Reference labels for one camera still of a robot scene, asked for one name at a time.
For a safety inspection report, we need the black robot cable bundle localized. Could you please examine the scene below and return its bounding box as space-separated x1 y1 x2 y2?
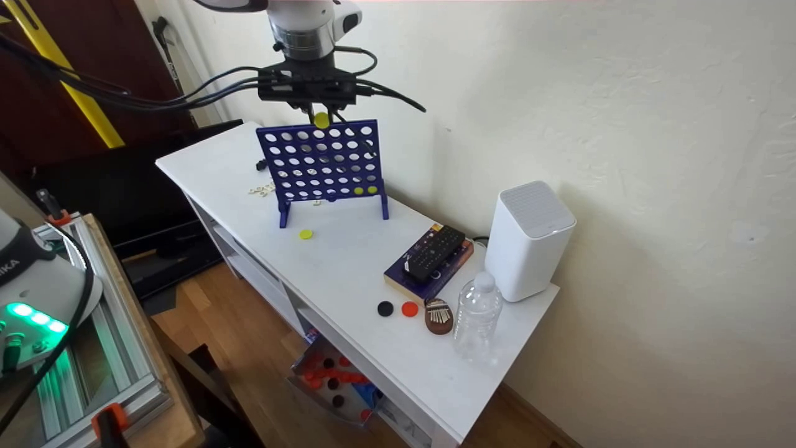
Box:
0 31 429 116

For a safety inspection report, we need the wooden board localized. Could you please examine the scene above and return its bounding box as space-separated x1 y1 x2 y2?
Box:
82 212 207 448

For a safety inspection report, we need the white robot base green light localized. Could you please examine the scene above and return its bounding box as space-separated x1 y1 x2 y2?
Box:
0 207 106 382

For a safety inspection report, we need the dark brown door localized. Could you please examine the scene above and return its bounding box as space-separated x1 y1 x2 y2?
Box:
0 0 201 182

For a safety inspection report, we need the black base cable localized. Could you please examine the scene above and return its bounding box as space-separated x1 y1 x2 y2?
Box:
0 222 96 433

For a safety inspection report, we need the black low furniture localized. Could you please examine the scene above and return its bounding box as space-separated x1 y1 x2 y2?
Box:
21 118 269 306

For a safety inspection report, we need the white table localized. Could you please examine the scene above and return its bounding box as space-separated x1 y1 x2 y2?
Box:
153 121 562 448

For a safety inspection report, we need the aluminium profile stand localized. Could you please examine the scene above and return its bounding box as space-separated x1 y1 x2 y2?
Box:
31 217 171 448

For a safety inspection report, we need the yellow strip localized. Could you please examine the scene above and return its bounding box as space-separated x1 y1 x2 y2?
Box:
2 0 128 151

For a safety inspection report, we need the colourful game box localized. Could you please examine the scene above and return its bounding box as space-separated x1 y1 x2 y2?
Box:
288 334 386 431

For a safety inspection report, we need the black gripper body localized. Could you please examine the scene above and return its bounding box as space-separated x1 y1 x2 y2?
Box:
284 52 344 108

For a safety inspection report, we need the black remote control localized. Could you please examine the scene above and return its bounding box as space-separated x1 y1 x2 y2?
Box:
403 223 467 283

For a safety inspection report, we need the clear plastic bottle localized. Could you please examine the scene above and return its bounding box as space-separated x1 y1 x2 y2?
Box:
453 271 504 366

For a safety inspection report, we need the brown round object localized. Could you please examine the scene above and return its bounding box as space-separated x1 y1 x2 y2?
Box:
423 295 457 339

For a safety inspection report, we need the blue flat board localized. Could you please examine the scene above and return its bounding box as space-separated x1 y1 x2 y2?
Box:
381 222 478 303

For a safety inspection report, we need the blue connect four frame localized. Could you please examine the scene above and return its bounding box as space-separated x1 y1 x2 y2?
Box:
253 116 392 232

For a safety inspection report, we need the white box speaker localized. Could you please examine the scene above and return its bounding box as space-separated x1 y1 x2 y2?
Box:
483 179 579 306

